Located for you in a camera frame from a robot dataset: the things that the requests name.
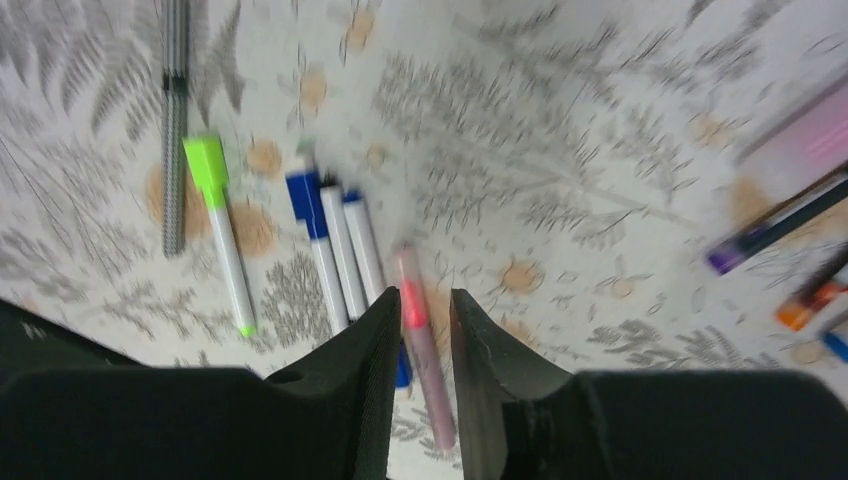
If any floral table mat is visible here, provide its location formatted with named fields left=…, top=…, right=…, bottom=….
left=1, top=1, right=847, bottom=479

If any grey pen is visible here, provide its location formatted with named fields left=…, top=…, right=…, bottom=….
left=162, top=1, right=189, bottom=258

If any red capped white marker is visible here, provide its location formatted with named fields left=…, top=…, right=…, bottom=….
left=340, top=189, right=413, bottom=392

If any pink thin pen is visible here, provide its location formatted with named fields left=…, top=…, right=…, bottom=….
left=395, top=242, right=456, bottom=451

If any dark blue pen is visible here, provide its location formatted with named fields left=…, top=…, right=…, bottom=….
left=705, top=167, right=847, bottom=275

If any pink highlighter pen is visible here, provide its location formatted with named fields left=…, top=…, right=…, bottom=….
left=736, top=73, right=847, bottom=203

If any orange capped marker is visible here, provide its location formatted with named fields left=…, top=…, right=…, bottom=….
left=775, top=245, right=847, bottom=332

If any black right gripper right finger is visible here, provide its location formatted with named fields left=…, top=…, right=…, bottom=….
left=450, top=289, right=847, bottom=479

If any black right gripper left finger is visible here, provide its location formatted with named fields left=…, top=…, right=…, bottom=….
left=1, top=288, right=401, bottom=479

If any black tipped white marker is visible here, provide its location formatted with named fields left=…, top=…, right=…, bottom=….
left=320, top=173, right=368, bottom=322

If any green capped marker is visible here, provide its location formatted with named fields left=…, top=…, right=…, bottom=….
left=182, top=136, right=256, bottom=337

